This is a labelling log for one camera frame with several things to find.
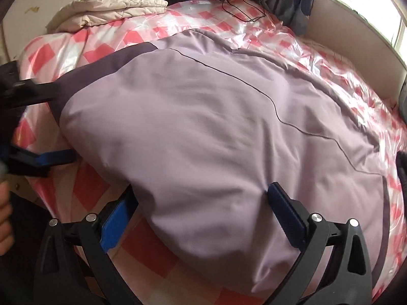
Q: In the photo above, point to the black cloth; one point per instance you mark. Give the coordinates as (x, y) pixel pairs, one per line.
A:
(403, 166)

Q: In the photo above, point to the person's left hand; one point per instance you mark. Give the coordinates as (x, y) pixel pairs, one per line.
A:
(4, 219)

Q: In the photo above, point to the grey cloth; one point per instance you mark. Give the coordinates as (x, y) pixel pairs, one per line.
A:
(404, 100)

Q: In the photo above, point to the blue patterned curtain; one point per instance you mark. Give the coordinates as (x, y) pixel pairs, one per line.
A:
(292, 3)

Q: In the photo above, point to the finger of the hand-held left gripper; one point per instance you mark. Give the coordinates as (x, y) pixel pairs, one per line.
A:
(54, 159)
(41, 92)

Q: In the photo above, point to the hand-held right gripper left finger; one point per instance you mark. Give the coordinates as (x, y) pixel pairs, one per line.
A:
(117, 225)

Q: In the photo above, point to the red white checkered bedsheet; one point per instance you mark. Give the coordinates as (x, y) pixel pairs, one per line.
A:
(95, 39)

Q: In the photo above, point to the lilac jacket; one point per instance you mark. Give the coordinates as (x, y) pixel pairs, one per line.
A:
(190, 133)

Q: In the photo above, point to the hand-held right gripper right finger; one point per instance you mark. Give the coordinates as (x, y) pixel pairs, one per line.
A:
(286, 209)

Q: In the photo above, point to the cream quilt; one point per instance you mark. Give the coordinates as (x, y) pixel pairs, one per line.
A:
(105, 6)

